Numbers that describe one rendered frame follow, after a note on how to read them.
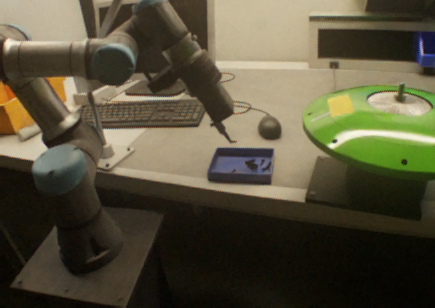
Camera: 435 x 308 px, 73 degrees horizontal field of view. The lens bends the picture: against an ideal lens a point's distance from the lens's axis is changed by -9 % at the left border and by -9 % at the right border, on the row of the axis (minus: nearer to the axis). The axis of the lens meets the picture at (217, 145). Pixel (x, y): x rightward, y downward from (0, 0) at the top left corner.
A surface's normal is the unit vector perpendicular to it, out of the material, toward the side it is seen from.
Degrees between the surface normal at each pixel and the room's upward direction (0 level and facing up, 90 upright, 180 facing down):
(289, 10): 90
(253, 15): 90
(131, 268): 0
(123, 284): 0
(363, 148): 24
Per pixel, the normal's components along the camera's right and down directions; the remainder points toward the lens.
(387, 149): -0.30, -0.61
